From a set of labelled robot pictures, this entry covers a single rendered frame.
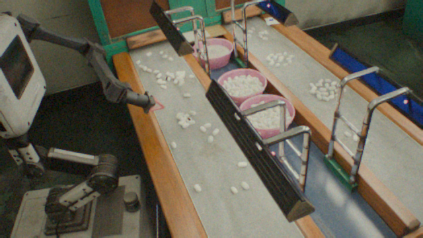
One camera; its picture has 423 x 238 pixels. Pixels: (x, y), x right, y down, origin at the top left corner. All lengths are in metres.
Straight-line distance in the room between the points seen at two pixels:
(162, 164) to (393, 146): 0.99
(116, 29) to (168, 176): 1.22
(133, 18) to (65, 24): 1.03
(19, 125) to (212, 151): 0.78
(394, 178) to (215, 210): 0.71
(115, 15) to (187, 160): 1.17
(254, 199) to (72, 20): 2.38
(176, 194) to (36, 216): 0.85
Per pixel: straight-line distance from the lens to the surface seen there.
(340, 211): 1.43
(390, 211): 1.38
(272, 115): 1.69
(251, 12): 2.55
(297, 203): 0.90
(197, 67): 2.06
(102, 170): 1.52
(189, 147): 1.57
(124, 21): 2.35
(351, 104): 1.80
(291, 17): 1.80
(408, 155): 1.61
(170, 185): 1.41
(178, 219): 1.30
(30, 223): 1.95
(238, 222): 1.30
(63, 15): 3.23
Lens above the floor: 1.83
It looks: 40 degrees down
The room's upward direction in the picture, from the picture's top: 8 degrees counter-clockwise
